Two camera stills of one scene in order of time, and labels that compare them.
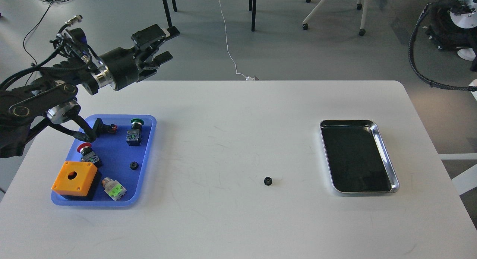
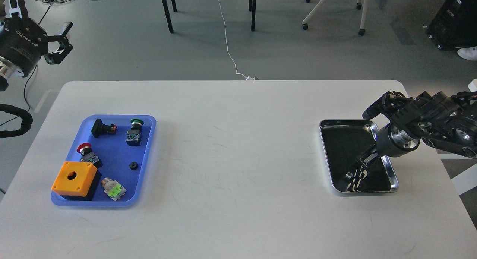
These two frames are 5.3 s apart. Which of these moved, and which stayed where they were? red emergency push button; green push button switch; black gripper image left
Moved: black gripper image left
Stayed: red emergency push button; green push button switch
